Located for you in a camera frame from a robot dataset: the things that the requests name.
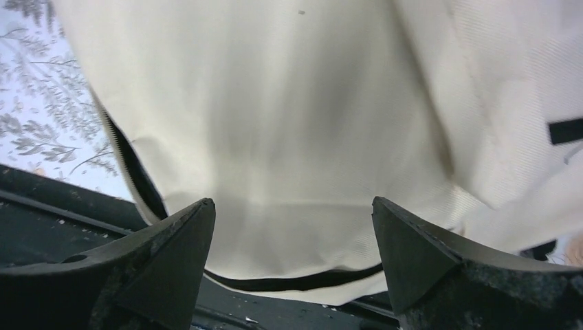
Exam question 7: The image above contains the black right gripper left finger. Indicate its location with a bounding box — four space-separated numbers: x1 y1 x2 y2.
1 198 215 329

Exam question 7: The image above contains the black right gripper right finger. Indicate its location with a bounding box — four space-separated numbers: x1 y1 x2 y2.
372 197 582 329

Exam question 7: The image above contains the beige canvas backpack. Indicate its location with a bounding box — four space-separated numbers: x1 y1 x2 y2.
54 1 582 305

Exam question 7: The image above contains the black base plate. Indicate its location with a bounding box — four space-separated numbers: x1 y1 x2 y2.
1 166 398 329

